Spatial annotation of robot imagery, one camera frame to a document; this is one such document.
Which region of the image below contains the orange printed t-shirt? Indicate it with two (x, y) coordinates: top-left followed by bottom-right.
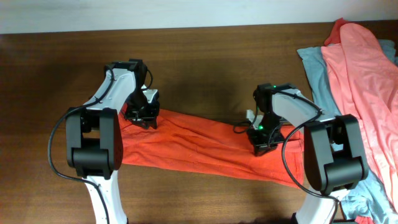
(119, 110), (304, 187)

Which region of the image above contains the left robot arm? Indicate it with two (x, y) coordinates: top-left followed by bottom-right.
(66, 59), (160, 223)

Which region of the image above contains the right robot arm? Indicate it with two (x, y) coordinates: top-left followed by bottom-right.
(246, 83), (369, 223)

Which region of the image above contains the light blue t-shirt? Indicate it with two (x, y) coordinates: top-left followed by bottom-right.
(296, 39), (398, 224)

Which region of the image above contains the salmon pink t-shirt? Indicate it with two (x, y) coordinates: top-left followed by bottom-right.
(321, 22), (397, 207)

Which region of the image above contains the left black cable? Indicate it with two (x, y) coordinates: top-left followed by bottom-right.
(47, 63), (155, 224)

